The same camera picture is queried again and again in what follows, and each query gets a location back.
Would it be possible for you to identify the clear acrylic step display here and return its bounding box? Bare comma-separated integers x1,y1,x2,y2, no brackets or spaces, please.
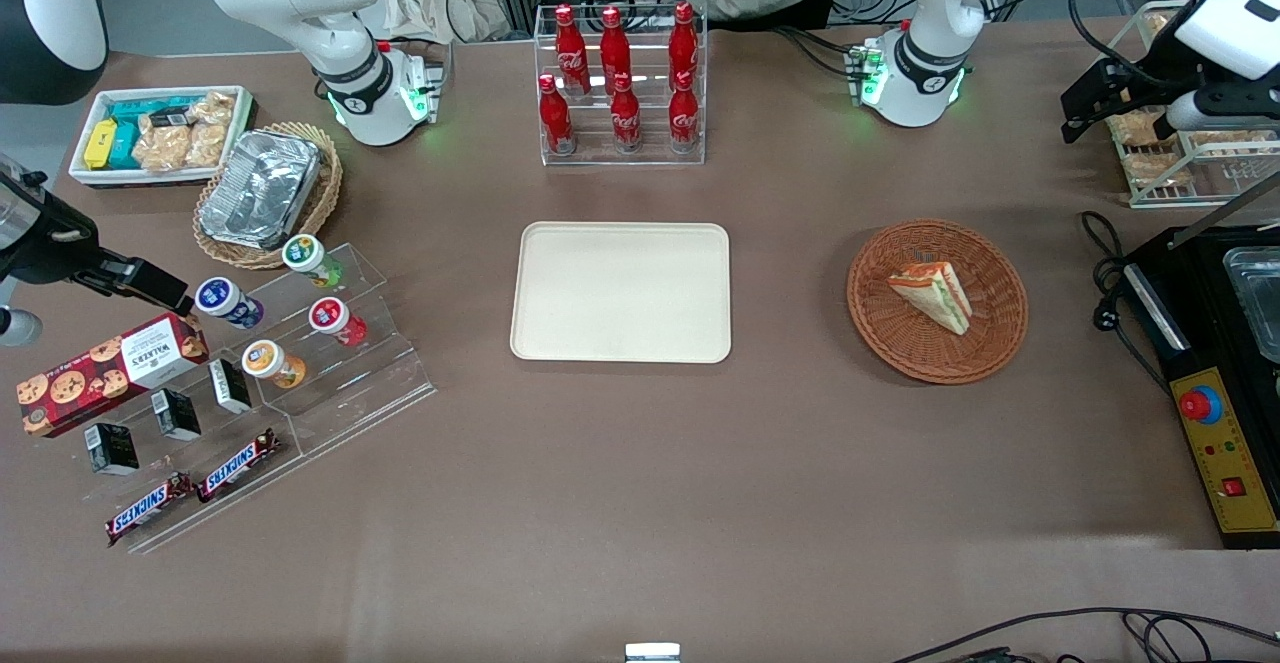
60,241,438,556

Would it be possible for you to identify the red Walkers cookie box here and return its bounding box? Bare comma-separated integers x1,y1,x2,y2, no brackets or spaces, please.
16,313,211,439

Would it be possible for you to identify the red lid drink cup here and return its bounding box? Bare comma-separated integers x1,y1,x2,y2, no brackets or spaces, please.
308,297,369,348

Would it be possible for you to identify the white plastic snack bin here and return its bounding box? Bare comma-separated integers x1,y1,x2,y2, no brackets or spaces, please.
68,85,257,190

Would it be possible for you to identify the red cola bottle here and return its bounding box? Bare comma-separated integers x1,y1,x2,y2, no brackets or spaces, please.
538,74,577,156
667,70,702,153
598,7,633,96
554,5,592,96
610,75,644,153
668,1,700,79

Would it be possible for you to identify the black machine power cable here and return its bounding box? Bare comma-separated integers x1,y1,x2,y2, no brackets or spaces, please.
1079,210,1173,394

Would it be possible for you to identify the oval wicker basket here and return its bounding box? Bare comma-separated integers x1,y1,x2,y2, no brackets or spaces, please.
193,121,344,271

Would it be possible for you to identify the aluminium foil tray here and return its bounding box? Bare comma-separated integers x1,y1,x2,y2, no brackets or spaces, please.
198,129,323,251

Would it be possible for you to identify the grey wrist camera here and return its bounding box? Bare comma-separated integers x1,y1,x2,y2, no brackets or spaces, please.
1165,86,1280,136
0,307,44,348

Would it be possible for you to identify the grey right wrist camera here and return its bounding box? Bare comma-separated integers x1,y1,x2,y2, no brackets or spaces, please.
0,307,44,348

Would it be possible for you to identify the orange lid drink cup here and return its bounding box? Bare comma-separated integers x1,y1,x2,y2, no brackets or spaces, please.
241,339,308,390

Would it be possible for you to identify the blue lid drink cup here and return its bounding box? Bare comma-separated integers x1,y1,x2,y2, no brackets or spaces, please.
194,277,266,331

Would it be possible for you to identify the long teal snack box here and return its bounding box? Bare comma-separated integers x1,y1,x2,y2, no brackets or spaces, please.
110,97,193,129

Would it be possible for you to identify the triangle sandwich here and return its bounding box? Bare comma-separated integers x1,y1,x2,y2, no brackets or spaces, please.
887,261,974,336

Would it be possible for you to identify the small teal snack box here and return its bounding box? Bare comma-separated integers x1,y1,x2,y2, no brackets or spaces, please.
105,123,142,170

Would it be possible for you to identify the black sealing machine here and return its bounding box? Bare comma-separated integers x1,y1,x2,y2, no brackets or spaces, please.
1124,173,1280,550

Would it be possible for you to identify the black floor cable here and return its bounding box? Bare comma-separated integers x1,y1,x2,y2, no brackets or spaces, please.
888,607,1280,663

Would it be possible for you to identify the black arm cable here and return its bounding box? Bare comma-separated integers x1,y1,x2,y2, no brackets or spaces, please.
1067,0,1201,84

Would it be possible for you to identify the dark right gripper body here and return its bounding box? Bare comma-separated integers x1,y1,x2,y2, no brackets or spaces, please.
0,155,103,286

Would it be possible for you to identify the yellow snack box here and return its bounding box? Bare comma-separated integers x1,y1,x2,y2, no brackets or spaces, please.
83,119,120,171

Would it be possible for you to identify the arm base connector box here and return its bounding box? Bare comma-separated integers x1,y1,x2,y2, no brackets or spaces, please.
398,41,453,126
844,41,893,110

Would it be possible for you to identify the red emergency stop button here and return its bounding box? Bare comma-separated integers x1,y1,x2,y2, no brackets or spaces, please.
1179,384,1224,425

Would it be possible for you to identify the green lid drink cup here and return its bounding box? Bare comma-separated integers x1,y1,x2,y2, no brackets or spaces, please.
281,234,343,290

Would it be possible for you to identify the Snickers chocolate bar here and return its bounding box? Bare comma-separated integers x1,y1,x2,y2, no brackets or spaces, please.
195,428,282,504
105,471,197,547

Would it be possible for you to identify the small black carton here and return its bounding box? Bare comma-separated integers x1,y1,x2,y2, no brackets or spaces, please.
208,357,253,415
84,423,141,476
151,388,203,442

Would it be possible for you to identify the clear acrylic bottle rack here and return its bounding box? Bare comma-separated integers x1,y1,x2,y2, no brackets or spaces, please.
533,1,707,167

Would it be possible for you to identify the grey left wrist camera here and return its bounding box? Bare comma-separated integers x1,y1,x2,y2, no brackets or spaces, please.
1165,86,1280,136

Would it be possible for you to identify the round brown wicker basket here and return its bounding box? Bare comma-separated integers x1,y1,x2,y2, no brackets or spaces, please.
846,219,1029,385

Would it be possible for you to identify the metal machine tray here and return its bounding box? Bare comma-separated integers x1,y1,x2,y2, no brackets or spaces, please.
1222,246,1280,365

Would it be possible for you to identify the cream plastic tray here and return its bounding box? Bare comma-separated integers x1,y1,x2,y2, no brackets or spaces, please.
509,221,732,364

